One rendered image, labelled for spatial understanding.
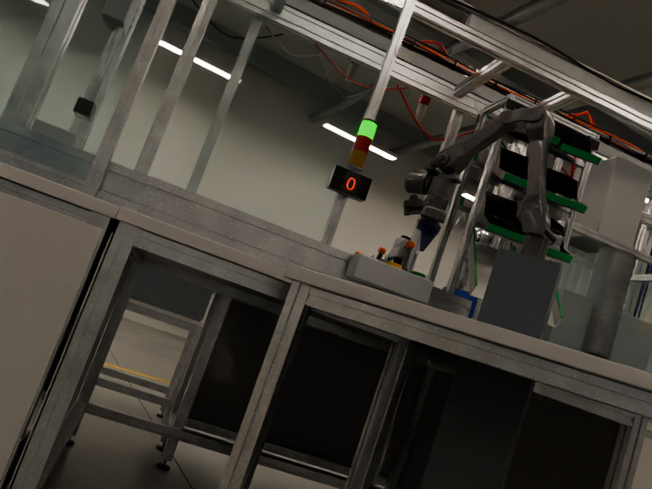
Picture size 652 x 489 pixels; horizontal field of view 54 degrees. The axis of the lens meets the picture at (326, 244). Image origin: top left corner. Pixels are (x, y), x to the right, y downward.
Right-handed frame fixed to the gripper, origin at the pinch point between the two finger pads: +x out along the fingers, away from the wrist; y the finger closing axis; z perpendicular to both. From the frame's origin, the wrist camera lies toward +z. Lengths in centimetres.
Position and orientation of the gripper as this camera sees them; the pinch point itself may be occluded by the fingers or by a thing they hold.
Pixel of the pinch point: (425, 239)
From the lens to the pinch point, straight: 171.0
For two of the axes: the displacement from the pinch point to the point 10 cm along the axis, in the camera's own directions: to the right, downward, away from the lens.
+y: -0.7, -1.8, -9.8
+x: -3.2, 9.4, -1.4
